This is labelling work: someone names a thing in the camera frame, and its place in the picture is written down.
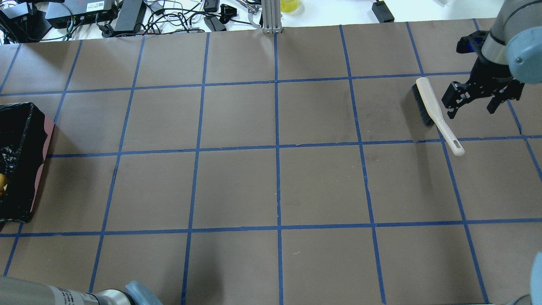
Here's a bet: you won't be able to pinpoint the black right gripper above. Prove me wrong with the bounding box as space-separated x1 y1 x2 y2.
441 58 525 119

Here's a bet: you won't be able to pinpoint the white hand brush black bristles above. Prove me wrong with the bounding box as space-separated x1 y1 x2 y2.
412 77 466 157

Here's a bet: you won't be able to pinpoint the orange peel trash piece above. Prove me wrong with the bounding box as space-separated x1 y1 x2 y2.
0 174 8 198

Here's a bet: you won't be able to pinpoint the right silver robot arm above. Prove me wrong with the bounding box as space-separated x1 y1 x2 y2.
442 0 542 119

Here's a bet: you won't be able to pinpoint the pink bin with black liner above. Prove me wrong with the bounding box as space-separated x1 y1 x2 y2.
0 102 55 223

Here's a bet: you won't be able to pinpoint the black power adapter brick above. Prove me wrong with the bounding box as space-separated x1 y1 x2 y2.
371 0 395 23

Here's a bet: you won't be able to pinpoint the black flat power supply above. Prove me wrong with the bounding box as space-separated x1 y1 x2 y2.
113 0 147 36

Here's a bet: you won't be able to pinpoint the aluminium frame post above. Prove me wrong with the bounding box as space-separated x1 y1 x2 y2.
261 0 283 33

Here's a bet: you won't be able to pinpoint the black network switch box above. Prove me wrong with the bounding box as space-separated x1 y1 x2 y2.
45 0 119 29

